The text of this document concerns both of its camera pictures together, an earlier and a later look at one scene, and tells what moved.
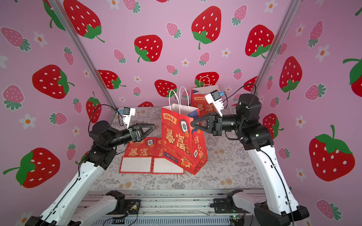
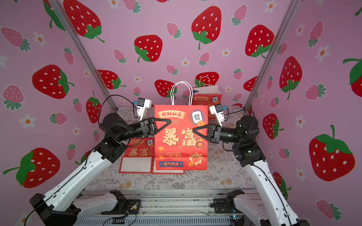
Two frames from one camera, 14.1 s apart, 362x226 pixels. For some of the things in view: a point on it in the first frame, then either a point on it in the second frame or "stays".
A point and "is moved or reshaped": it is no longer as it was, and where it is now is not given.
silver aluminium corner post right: [289, 16] stays
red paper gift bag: [138, 156] stays
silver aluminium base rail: [178, 208] stays
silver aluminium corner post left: [66, 24] stays
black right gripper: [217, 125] to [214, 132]
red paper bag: [181, 142] is moved or reshaped
